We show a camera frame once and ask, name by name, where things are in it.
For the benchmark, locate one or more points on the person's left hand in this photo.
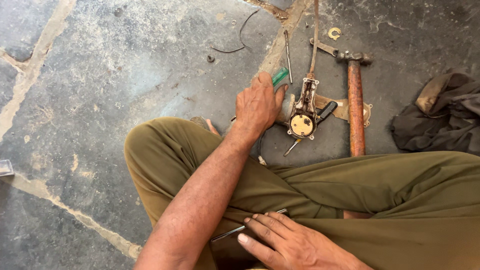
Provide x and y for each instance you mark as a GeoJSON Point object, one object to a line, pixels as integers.
{"type": "Point", "coordinates": [255, 108]}

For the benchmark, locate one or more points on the person's right hand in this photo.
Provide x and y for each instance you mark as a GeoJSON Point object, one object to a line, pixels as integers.
{"type": "Point", "coordinates": [300, 243]}

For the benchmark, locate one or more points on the beige gearbox cover plate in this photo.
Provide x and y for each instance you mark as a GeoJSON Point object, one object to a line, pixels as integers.
{"type": "Point", "coordinates": [342, 109]}

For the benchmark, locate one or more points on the rusty linkage rod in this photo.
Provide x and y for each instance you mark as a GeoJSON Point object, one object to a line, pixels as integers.
{"type": "Point", "coordinates": [315, 37]}

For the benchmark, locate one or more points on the grey translucent object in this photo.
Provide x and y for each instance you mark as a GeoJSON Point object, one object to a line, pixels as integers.
{"type": "Point", "coordinates": [5, 167]}

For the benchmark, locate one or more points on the brass c-shaped clip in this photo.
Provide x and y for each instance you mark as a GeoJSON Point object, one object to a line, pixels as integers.
{"type": "Point", "coordinates": [333, 33]}

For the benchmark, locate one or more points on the rusty metal scrap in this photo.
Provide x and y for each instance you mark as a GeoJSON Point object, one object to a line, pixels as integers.
{"type": "Point", "coordinates": [275, 10]}

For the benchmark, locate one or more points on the dark crumpled cloth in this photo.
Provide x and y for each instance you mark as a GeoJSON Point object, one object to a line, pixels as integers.
{"type": "Point", "coordinates": [438, 116]}

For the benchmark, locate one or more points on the small dark nut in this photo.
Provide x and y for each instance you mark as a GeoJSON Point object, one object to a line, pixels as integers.
{"type": "Point", "coordinates": [210, 58]}

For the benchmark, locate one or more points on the black smartphone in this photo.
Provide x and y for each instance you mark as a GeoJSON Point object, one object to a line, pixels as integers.
{"type": "Point", "coordinates": [228, 249]}

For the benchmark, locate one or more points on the thin metal rod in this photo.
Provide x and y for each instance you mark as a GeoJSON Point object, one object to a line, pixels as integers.
{"type": "Point", "coordinates": [288, 56]}

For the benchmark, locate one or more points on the person's olive trousers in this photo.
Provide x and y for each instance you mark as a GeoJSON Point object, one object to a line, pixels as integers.
{"type": "Point", "coordinates": [337, 187]}

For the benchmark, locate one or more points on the open motor gearbox assembly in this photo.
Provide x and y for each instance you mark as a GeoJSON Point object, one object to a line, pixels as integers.
{"type": "Point", "coordinates": [302, 112]}

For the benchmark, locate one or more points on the flat rusty spanner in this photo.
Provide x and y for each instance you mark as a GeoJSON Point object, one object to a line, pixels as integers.
{"type": "Point", "coordinates": [324, 47]}

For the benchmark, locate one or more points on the person's foot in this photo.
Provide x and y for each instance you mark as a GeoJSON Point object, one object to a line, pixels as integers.
{"type": "Point", "coordinates": [213, 128]}

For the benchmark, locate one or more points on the grey sandal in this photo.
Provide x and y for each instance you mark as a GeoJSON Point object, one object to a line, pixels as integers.
{"type": "Point", "coordinates": [198, 122]}

